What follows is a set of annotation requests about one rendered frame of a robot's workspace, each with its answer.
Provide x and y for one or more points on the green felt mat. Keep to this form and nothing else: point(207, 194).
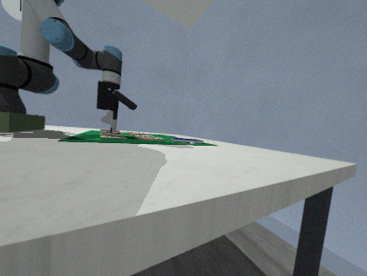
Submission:
point(94, 136)

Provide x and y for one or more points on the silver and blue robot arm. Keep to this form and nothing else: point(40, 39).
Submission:
point(30, 69)

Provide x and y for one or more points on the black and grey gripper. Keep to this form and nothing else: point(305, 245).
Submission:
point(108, 102)

